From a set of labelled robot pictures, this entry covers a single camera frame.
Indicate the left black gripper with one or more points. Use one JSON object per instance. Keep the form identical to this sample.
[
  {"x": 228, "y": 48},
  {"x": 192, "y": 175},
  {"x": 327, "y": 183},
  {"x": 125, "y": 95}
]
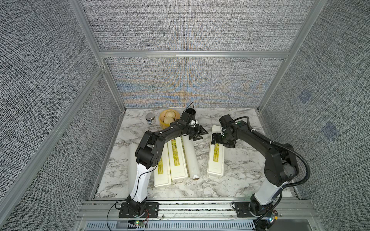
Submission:
[{"x": 198, "y": 132}]

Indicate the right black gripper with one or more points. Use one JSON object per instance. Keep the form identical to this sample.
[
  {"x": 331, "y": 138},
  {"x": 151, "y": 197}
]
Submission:
[{"x": 217, "y": 135}]

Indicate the white wrap dispenser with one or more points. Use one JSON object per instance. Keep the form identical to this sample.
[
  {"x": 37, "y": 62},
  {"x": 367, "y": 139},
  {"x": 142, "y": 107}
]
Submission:
[
  {"x": 178, "y": 167},
  {"x": 216, "y": 155},
  {"x": 162, "y": 175}
]

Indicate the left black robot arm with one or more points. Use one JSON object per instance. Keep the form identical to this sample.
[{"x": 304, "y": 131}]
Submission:
[{"x": 148, "y": 155}]

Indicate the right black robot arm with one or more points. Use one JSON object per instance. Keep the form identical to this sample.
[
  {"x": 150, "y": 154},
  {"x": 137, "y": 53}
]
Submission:
[{"x": 283, "y": 168}]

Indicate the left white plastic wrap roll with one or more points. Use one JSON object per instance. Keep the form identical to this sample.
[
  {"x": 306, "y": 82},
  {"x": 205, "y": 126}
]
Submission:
[{"x": 132, "y": 167}]

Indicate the black cup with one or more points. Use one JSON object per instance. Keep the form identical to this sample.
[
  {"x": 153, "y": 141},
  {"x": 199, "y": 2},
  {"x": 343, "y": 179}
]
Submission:
[{"x": 190, "y": 111}]

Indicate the yellow bowl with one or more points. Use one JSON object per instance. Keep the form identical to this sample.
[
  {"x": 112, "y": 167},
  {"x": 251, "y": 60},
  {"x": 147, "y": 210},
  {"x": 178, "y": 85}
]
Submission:
[{"x": 162, "y": 116}]

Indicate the small silver lidded jar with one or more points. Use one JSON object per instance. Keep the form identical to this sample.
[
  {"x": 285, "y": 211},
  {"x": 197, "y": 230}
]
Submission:
[{"x": 150, "y": 118}]

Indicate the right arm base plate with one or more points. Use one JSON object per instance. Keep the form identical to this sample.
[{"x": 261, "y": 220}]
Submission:
[{"x": 244, "y": 210}]

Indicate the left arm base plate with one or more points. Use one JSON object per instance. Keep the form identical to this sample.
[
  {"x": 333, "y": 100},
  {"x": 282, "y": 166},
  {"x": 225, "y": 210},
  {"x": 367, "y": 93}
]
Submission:
[{"x": 146, "y": 210}]

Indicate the aluminium front rail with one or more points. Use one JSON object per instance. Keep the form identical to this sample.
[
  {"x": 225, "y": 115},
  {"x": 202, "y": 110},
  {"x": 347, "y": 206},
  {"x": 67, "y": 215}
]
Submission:
[{"x": 197, "y": 214}]

